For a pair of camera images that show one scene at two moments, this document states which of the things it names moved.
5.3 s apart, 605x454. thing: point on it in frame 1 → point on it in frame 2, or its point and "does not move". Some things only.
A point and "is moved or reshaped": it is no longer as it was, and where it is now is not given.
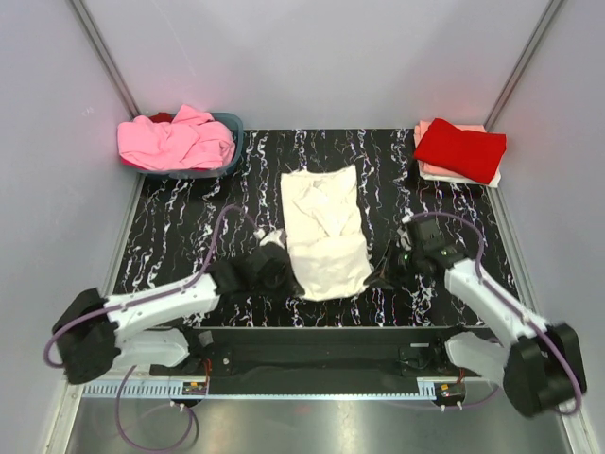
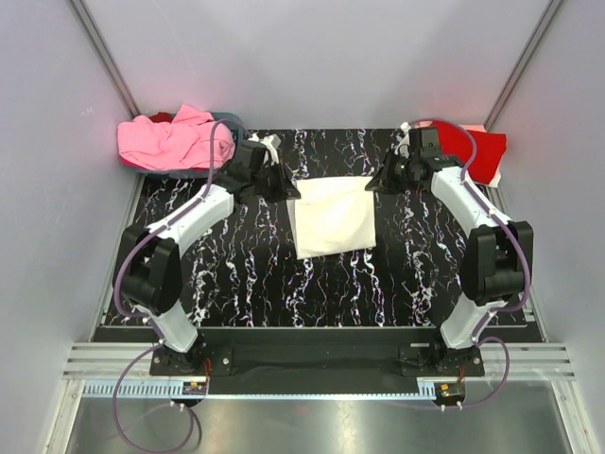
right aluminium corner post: [526, 57] does not move
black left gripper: [291, 288] → [285, 190]
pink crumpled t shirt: [192, 141] does not move
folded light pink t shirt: [475, 128] does not move
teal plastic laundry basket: [236, 128] does not move
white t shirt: [325, 234] is moved or reshaped
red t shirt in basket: [162, 116] does not move
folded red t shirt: [475, 154] does not move
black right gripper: [385, 275] → [379, 183]
